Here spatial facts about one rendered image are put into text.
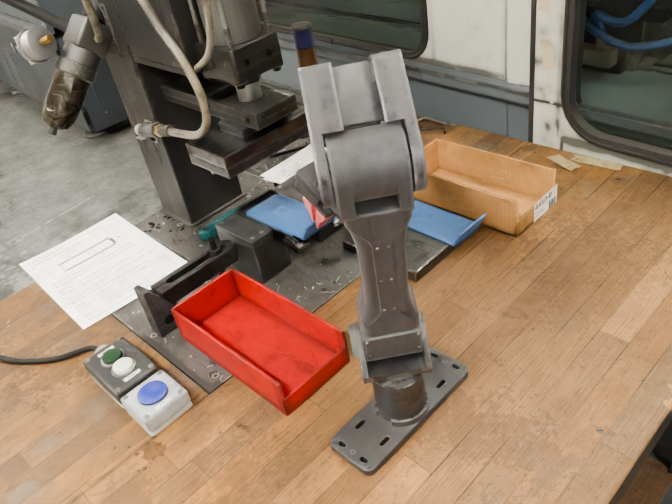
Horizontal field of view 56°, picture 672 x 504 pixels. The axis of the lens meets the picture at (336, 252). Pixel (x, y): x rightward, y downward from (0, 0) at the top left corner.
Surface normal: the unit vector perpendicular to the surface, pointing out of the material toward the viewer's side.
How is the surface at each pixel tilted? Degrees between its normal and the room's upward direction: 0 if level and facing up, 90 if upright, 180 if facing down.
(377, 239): 103
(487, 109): 90
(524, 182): 90
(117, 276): 1
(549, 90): 90
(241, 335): 0
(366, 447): 0
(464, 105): 90
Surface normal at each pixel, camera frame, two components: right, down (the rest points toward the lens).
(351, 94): 0.01, 0.18
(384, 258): 0.12, 0.74
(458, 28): -0.73, 0.49
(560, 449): -0.16, -0.80
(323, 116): -0.07, -0.26
